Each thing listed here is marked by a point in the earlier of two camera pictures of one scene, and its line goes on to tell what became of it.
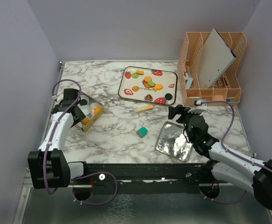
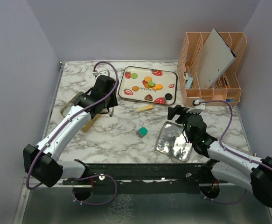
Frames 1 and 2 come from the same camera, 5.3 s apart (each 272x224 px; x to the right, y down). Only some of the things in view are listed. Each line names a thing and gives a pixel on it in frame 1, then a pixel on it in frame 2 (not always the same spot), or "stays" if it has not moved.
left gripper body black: (78, 118) -> (112, 101)
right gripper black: (179, 109) stays
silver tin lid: (171, 140) stays
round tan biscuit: (147, 79) stays
